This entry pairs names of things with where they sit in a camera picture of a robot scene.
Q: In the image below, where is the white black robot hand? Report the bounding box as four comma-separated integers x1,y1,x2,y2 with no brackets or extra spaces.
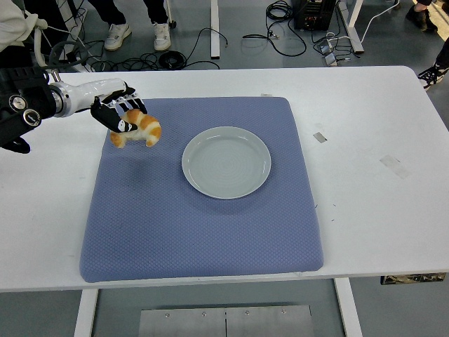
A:
66,79,148,134

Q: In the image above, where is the croissant bread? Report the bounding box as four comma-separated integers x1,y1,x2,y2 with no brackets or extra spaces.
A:
110,108,163,149

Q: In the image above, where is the white power strip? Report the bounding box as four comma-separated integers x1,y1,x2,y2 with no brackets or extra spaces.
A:
68,58,92,74

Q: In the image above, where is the person's leg with white shoe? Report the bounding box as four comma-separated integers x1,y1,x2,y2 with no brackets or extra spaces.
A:
142,0,173,52
87,0,133,52

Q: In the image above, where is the white curved tube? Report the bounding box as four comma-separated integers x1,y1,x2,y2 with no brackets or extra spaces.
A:
33,27,48,67

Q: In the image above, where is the white desk leg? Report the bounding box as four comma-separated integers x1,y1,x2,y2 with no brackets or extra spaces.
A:
345,0,366,54
209,0,221,59

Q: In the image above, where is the grey round plate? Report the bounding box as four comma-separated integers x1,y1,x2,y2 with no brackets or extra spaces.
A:
181,126,273,200

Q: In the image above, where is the blue quilted mat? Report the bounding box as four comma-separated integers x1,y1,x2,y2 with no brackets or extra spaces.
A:
79,96,324,284

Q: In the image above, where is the white table leg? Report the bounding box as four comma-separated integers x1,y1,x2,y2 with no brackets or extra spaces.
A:
73,289,99,337
333,279,364,337

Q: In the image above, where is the black equipment box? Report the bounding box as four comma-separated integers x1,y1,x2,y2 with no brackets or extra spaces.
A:
293,0,333,31

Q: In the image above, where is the large clear tape piece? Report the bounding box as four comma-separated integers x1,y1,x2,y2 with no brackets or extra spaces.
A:
380,154,411,180

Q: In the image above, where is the person's black shoe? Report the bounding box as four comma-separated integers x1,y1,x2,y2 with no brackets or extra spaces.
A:
405,0,439,33

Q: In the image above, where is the person's leg with black shoe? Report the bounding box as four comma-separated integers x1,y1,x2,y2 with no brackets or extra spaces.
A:
417,41,449,92

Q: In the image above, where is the camouflage patterned object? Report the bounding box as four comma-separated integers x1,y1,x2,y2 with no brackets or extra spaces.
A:
381,273,447,286

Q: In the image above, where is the coiled black cable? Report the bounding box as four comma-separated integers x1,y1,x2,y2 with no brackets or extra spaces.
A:
158,50,187,70

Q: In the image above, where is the black cable bundle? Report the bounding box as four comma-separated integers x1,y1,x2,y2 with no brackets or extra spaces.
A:
242,0,308,57

